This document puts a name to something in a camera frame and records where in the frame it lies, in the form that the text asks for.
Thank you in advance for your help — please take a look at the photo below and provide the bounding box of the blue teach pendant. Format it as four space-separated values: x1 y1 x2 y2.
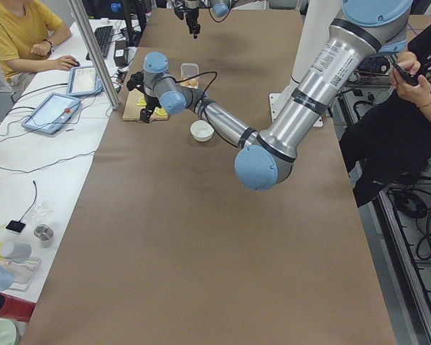
66 66 103 97
22 93 81 135

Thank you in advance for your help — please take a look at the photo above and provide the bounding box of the grey cup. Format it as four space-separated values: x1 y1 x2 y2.
0 241 32 263

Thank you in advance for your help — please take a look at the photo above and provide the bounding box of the black square pad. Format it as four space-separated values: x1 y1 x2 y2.
5 220 26 234

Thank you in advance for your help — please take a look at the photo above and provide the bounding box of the lemon slice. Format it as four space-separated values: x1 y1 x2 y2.
136 96 147 107
154 108 167 116

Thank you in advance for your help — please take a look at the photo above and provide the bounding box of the blue teach pendant far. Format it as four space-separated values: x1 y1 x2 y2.
66 66 103 97

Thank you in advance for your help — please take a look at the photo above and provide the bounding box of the person in yellow shirt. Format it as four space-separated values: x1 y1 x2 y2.
0 1 76 93

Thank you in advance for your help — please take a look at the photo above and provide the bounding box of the green bowl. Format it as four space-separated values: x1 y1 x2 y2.
0 320 20 345

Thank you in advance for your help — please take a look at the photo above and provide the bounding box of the blue teach pendant near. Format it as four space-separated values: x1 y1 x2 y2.
22 93 81 135

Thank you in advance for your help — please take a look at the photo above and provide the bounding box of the clear acrylic tray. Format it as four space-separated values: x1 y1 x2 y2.
4 257 42 293

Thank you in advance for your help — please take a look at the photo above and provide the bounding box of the black box on desk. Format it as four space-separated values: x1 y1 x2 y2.
113 40 136 68

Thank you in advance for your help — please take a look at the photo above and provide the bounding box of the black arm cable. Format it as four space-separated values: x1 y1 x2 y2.
175 70 238 144

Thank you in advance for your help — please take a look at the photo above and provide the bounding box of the aluminium frame post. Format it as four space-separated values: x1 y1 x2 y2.
68 0 120 110

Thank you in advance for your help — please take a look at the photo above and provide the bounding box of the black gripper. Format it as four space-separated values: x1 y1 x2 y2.
126 71 160 122
173 0 200 39

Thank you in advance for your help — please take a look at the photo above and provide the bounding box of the black smartphone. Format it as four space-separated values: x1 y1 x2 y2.
392 62 419 86

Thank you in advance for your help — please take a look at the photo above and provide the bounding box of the red cylinder cup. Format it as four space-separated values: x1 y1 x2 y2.
0 293 36 323

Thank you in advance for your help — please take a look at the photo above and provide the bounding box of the clear plastic egg carton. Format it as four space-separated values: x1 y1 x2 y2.
179 63 200 88

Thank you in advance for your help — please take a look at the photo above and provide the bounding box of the person in black clothes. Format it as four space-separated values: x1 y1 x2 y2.
339 25 431 206

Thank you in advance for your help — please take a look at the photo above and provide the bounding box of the steel cup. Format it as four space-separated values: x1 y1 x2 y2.
33 224 54 249

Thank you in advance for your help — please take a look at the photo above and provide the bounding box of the white bowl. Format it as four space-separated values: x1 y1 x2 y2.
190 120 214 142

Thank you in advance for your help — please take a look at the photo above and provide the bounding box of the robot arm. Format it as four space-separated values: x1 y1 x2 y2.
167 0 310 39
126 1 412 190

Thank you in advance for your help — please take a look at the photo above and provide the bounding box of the black keyboard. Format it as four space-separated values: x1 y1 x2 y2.
94 25 114 59

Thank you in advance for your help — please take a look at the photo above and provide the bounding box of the bamboo cutting board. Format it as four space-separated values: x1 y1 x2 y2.
122 89 168 121

